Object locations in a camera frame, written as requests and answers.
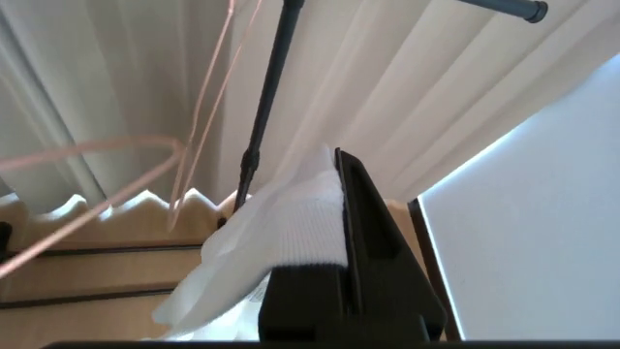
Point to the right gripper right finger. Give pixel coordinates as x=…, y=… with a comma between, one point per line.
x=382, y=271

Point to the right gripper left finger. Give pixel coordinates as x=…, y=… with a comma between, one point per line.
x=305, y=305

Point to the black clothes rack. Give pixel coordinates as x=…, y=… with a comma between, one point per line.
x=271, y=82

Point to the white printed t-shirt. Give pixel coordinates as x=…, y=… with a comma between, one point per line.
x=281, y=232

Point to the beige curtain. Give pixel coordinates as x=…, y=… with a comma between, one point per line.
x=121, y=72

